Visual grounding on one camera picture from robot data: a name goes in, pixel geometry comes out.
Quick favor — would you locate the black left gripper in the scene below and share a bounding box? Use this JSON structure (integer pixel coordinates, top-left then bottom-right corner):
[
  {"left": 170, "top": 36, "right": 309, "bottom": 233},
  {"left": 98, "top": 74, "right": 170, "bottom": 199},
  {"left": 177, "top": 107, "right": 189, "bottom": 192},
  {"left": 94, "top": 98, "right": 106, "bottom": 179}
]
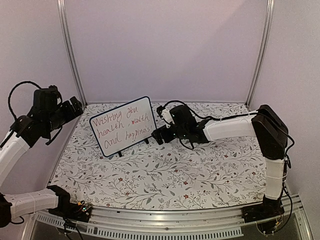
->
[{"left": 45, "top": 95, "right": 84, "bottom": 134}]

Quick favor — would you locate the small blue-framed whiteboard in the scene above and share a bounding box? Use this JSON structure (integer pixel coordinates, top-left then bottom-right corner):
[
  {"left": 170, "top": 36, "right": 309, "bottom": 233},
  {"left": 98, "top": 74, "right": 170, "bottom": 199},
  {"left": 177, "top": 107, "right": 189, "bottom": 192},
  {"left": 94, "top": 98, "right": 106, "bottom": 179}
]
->
[{"left": 89, "top": 96, "right": 156, "bottom": 157}]

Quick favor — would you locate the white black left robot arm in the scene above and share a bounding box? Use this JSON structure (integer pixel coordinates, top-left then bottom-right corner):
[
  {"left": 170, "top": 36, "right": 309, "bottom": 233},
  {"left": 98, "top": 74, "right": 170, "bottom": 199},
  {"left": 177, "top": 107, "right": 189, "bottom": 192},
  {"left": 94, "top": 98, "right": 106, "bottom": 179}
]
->
[{"left": 0, "top": 85, "right": 83, "bottom": 228}]

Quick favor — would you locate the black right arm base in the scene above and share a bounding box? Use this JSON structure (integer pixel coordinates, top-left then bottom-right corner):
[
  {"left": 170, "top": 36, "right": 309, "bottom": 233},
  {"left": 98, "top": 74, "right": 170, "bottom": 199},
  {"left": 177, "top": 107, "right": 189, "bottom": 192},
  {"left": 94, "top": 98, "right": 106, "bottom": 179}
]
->
[{"left": 241, "top": 198, "right": 285, "bottom": 235}]

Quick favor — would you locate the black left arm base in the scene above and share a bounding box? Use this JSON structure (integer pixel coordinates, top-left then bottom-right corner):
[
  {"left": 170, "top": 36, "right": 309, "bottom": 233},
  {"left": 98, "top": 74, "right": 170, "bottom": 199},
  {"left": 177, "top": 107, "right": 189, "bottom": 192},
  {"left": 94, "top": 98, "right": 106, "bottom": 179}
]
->
[{"left": 48, "top": 200, "right": 93, "bottom": 223}]

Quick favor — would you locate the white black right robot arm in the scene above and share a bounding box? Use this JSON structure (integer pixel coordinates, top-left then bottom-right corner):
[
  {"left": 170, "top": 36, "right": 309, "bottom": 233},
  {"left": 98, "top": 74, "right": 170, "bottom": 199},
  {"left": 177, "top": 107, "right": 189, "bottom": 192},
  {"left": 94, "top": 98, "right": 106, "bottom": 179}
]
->
[{"left": 151, "top": 104, "right": 292, "bottom": 218}]

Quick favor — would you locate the floral patterned tablecloth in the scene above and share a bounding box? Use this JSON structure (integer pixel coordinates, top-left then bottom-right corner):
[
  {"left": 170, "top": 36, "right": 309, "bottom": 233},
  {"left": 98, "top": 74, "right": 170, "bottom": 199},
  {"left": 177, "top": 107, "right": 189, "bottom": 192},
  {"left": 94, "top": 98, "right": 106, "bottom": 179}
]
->
[{"left": 51, "top": 103, "right": 266, "bottom": 211}]

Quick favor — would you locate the left aluminium frame post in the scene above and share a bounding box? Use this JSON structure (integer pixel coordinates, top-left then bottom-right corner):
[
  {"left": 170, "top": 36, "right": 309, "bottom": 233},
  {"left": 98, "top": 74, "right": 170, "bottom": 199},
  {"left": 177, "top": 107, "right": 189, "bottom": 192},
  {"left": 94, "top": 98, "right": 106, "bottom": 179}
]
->
[{"left": 56, "top": 0, "right": 88, "bottom": 106}]

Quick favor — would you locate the aluminium frame post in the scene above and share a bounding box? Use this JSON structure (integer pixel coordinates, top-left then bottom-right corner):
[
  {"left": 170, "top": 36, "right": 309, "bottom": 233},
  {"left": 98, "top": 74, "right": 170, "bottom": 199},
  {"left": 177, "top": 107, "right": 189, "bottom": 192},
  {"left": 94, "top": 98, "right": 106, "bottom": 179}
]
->
[
  {"left": 245, "top": 0, "right": 275, "bottom": 108},
  {"left": 56, "top": 0, "right": 88, "bottom": 106}
]

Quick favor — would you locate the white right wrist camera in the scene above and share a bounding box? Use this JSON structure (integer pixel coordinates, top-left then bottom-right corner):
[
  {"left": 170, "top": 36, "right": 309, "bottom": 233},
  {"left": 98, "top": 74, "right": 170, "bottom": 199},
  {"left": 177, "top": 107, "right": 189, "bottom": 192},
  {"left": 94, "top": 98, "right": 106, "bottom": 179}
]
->
[{"left": 156, "top": 105, "right": 174, "bottom": 128}]

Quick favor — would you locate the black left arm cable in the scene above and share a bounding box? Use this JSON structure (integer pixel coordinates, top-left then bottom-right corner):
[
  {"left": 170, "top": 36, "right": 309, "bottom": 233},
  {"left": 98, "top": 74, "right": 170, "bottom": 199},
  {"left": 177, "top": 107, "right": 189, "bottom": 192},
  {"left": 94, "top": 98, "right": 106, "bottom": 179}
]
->
[{"left": 7, "top": 80, "right": 43, "bottom": 121}]

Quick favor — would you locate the aluminium front rail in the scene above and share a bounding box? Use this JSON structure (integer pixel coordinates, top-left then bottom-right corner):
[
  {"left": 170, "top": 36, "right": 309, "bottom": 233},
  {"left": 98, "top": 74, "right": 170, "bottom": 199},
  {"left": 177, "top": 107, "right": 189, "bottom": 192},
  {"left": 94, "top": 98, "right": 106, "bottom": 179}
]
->
[{"left": 22, "top": 194, "right": 316, "bottom": 240}]

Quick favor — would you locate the right aluminium frame post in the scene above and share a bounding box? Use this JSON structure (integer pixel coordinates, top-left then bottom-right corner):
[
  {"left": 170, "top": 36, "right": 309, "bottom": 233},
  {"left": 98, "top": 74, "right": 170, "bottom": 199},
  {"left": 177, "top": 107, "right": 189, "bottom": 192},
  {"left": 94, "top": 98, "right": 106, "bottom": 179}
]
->
[{"left": 245, "top": 0, "right": 275, "bottom": 108}]

